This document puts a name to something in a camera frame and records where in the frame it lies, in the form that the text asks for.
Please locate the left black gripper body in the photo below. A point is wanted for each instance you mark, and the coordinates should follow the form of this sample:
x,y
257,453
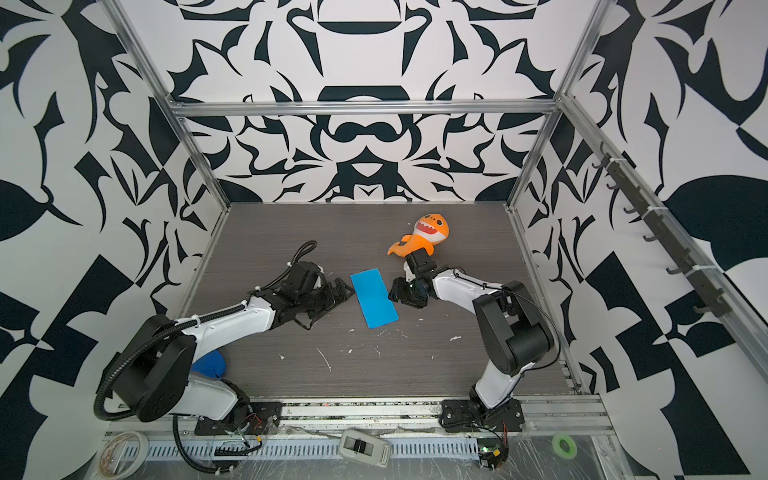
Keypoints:
x,y
320,300

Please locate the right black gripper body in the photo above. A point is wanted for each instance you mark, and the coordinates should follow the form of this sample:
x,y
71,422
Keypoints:
x,y
409,292

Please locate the blue square paper sheet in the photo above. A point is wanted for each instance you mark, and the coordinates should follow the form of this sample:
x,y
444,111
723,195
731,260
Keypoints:
x,y
378,310

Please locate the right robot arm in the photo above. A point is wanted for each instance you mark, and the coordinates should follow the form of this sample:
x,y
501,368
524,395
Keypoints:
x,y
514,330

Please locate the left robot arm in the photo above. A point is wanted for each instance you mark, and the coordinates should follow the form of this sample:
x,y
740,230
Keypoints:
x,y
154,376

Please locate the orange shark plush toy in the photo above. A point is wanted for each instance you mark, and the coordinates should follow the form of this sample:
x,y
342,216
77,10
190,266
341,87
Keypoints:
x,y
429,231

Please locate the blue round cloth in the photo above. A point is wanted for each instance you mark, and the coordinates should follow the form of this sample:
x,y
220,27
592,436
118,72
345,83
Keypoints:
x,y
212,365

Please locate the small black electronics board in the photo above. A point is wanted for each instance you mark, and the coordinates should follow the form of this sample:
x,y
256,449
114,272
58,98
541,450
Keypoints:
x,y
491,454

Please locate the green tape roll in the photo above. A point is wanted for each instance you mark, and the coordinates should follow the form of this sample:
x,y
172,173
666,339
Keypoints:
x,y
564,446

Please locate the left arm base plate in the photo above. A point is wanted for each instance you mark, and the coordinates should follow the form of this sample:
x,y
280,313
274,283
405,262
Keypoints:
x,y
254,418

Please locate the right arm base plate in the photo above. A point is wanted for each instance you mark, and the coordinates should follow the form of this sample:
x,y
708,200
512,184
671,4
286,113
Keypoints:
x,y
465,415

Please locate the white slotted cable duct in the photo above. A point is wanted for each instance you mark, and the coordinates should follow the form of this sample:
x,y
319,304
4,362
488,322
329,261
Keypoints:
x,y
328,449

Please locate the grey switch box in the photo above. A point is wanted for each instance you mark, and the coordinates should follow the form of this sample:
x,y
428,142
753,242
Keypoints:
x,y
363,448

